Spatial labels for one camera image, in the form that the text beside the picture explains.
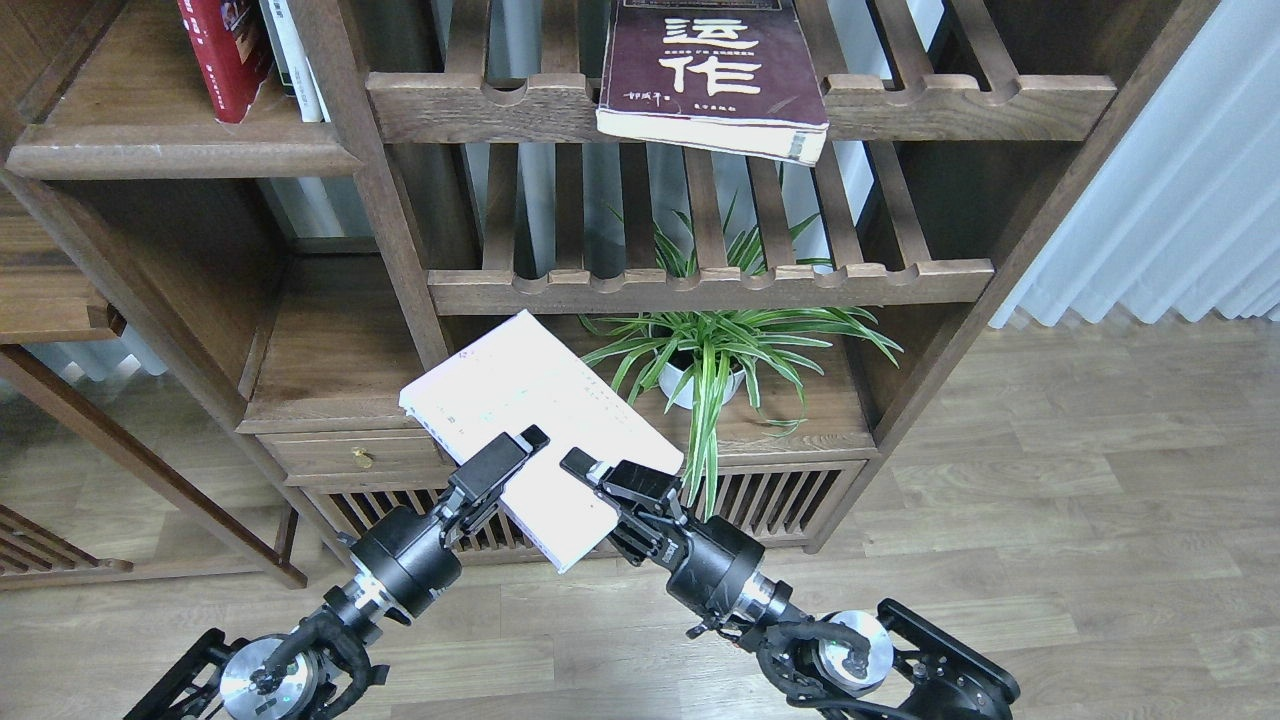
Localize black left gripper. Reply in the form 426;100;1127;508
348;425;550;626

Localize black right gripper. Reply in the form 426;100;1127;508
559;447;801;635

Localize white purple book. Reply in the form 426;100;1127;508
399;313;684;571

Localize red survival guide book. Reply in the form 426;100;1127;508
177;0;273;124

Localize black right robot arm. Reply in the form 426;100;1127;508
561;448;1020;719

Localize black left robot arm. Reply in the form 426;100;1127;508
129;427;549;719

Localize white upright books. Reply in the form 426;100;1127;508
259;1;330;122

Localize brass drawer knob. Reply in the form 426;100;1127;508
351;447;375;470

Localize white plant pot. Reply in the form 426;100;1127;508
659;351;746;410

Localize dark wooden bookshelf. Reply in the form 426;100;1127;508
3;1;1217;552

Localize dark maroon book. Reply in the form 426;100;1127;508
595;1;829;167

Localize wooden side furniture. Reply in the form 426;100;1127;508
3;192;305;589

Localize white pleated curtain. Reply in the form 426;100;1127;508
989;1;1279;328

